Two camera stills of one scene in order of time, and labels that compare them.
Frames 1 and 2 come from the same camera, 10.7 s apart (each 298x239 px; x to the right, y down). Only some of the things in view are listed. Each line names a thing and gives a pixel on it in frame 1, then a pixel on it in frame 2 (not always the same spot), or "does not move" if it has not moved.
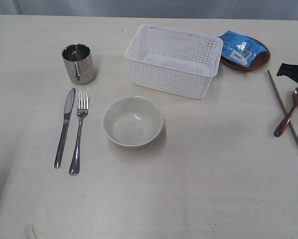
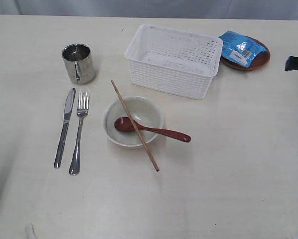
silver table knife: x=68 y=107 does not move
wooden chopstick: x=288 y=121 -> x=134 y=125
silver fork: x=82 y=109 does not move
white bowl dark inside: x=132 y=122 does not move
